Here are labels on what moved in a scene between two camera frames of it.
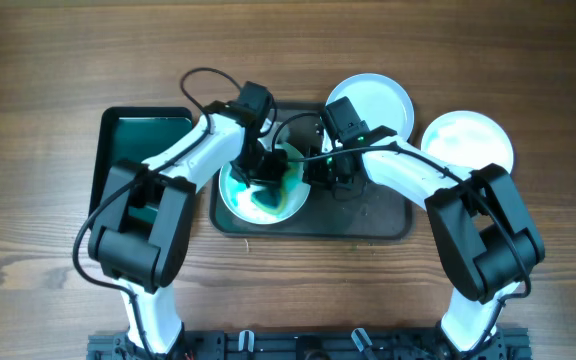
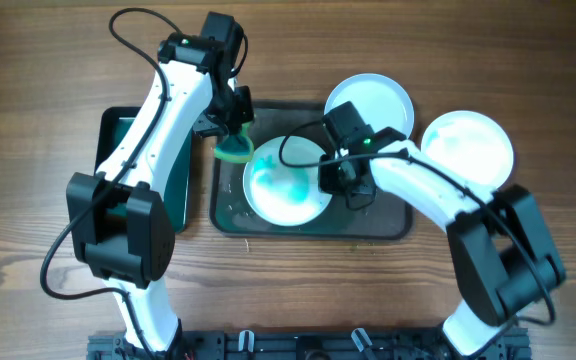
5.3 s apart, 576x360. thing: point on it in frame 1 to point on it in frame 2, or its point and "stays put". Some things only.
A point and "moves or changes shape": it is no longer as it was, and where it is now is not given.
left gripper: (261, 173) to (231, 120)
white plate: (267, 203) moves or changes shape
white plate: (468, 140) stays put
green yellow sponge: (271, 199) moves or changes shape
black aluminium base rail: (329, 344) stays put
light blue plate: (378, 100) stays put
